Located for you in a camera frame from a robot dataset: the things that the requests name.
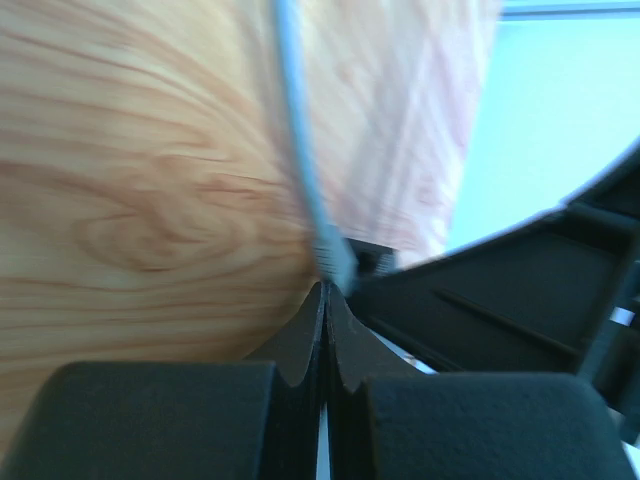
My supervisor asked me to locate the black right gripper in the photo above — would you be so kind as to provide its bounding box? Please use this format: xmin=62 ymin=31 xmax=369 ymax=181
xmin=349 ymin=145 xmax=639 ymax=445

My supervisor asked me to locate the grey ethernet cable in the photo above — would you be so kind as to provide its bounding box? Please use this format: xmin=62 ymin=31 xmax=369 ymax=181
xmin=272 ymin=0 xmax=359 ymax=296

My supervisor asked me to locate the black network switch box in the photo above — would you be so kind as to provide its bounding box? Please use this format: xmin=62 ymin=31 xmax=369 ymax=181
xmin=348 ymin=238 xmax=397 ymax=281

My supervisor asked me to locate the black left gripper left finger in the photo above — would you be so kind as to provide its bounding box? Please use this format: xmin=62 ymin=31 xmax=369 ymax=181
xmin=1 ymin=284 xmax=325 ymax=479

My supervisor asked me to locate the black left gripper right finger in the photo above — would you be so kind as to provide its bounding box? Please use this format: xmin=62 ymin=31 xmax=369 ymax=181
xmin=324 ymin=286 xmax=635 ymax=479

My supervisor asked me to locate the right aluminium frame post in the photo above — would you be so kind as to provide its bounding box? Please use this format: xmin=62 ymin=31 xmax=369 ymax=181
xmin=501 ymin=0 xmax=639 ymax=21

